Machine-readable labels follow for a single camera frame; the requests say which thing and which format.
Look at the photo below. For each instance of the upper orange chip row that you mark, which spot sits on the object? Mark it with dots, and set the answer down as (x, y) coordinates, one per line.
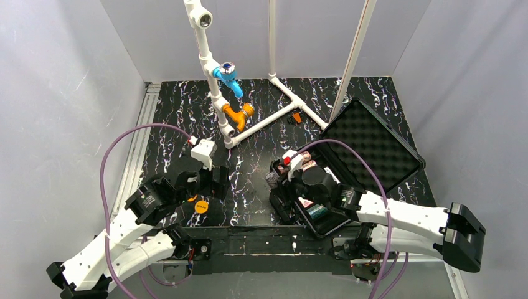
(306, 155)

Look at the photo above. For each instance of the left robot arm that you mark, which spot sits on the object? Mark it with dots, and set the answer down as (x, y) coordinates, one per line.
(108, 259)

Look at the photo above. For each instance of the aluminium rail frame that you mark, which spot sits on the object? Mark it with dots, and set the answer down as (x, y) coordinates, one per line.
(113, 110)

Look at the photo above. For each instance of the black plastic poker case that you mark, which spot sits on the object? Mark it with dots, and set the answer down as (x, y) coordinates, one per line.
(360, 149)

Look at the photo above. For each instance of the green poker chip stack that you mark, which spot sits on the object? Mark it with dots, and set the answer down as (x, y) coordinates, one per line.
(317, 211)

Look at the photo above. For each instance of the orange chip row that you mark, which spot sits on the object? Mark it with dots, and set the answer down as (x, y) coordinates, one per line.
(306, 155)
(308, 165)

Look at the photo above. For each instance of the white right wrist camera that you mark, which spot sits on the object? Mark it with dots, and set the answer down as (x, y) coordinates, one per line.
(292, 161)

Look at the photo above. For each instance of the yellow dealer button lower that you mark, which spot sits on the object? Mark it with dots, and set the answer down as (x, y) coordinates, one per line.
(201, 207)

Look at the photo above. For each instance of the orange black small clip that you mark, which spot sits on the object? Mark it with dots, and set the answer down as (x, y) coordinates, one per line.
(296, 118)

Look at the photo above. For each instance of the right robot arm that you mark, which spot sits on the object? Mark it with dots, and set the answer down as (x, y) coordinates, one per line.
(453, 234)

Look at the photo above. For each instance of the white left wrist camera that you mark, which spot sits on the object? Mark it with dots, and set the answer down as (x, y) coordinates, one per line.
(203, 150)

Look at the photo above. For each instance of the lower orange chip row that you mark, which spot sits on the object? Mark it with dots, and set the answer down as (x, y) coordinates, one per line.
(308, 165)

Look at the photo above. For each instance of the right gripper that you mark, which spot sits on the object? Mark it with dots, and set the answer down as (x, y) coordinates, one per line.
(281, 181)

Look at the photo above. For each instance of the orange faucet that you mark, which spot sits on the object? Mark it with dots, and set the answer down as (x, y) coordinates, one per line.
(240, 118)

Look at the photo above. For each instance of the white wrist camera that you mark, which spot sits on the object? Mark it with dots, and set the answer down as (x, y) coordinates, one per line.
(292, 161)
(203, 150)

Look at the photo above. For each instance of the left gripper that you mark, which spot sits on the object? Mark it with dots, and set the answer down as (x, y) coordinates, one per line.
(218, 181)

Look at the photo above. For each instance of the white angled pole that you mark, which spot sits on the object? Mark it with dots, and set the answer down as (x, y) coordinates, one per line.
(362, 27)

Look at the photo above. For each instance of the red playing card deck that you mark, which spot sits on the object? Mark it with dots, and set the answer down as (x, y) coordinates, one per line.
(305, 203)

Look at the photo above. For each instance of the blue faucet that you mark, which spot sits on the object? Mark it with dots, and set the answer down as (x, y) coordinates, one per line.
(227, 74)

